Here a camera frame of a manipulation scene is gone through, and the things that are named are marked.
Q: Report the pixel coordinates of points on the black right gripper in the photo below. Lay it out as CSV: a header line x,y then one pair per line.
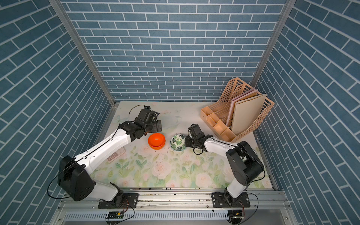
x,y
187,141

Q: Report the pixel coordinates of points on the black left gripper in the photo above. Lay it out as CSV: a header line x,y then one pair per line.
x,y
155,129

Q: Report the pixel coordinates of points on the green leaf bowl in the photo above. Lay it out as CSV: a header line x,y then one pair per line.
x,y
177,142

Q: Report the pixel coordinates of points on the orange bowl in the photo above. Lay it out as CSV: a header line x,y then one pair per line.
x,y
156,139
157,147

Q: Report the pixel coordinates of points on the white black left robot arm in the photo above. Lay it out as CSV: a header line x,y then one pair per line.
x,y
75,172

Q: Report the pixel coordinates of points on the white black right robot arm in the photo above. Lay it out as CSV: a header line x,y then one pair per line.
x,y
244,162

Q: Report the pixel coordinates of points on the orange plastic file rack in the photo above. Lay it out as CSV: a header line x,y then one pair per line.
x,y
215,115

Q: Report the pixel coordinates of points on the floral table mat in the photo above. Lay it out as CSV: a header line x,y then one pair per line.
x,y
140,166

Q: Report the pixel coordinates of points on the beige folder front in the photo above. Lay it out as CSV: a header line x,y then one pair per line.
x,y
246,113

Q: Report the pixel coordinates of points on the pink folder behind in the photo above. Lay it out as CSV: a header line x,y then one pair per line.
x,y
237,100

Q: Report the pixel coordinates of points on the green circuit board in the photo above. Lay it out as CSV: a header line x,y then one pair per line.
x,y
117,215

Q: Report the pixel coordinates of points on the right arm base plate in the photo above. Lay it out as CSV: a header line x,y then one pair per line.
x,y
225,200

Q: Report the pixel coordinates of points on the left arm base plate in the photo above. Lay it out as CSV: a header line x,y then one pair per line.
x,y
122,200

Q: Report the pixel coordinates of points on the aluminium front rail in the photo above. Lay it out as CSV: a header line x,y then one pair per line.
x,y
184,199

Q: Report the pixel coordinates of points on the aluminium corner post right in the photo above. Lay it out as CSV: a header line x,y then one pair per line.
x,y
273,39

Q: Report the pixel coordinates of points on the aluminium corner post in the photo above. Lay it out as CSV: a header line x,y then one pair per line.
x,y
273,39
66,21

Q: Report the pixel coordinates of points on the aluminium corner post left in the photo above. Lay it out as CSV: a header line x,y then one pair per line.
x,y
66,21

